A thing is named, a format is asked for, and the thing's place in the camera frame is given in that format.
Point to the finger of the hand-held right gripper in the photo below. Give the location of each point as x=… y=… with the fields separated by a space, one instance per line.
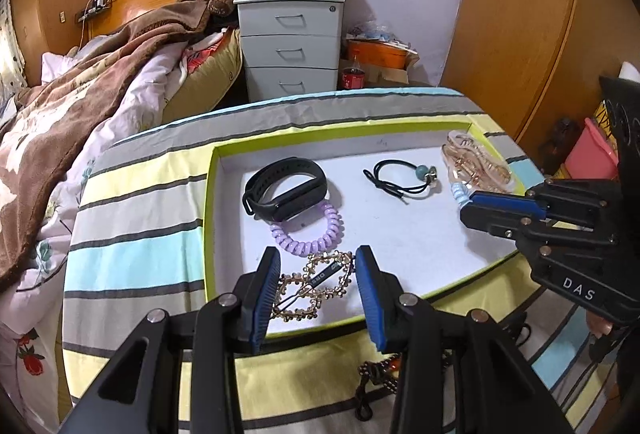
x=500 y=201
x=490 y=221

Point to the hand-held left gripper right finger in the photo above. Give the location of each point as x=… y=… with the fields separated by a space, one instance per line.
x=372 y=299

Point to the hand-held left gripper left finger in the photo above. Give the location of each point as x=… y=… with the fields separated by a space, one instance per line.
x=265 y=299

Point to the beige hair claw clip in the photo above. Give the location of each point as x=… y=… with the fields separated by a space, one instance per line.
x=470 y=159

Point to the heart-shaped rhinestone hair clip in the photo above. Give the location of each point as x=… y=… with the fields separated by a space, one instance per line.
x=320 y=274

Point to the lime green cardboard box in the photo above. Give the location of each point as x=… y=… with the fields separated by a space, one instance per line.
x=425 y=234

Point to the black smart band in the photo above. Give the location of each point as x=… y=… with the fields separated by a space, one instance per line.
x=300 y=200

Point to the person's right hand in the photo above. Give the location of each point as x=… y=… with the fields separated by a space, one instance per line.
x=600 y=326

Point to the dark brown bag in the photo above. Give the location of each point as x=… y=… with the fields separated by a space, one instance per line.
x=560 y=144

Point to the pink plastic bin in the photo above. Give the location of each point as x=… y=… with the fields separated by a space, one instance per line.
x=585 y=154

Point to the yellow printed box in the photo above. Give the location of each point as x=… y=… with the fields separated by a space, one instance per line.
x=602 y=117

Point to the orange plastic basin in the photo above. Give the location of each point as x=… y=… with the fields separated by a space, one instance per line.
x=375 y=57

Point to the cola bottle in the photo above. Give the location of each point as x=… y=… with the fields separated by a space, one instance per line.
x=352 y=77

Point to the yellow patterned pillow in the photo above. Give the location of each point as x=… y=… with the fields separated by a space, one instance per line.
x=200 y=84

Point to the white floral quilt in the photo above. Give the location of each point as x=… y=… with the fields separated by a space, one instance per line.
x=30 y=314

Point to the grey nightstand with drawers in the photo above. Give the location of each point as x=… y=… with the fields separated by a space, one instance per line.
x=290 y=49

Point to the brown fleece blanket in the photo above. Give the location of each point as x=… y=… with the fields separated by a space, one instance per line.
x=75 y=104

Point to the power strip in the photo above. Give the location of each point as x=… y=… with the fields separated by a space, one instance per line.
x=92 y=14

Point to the dotted curtain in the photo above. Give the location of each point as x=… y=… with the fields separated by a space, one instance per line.
x=10 y=44

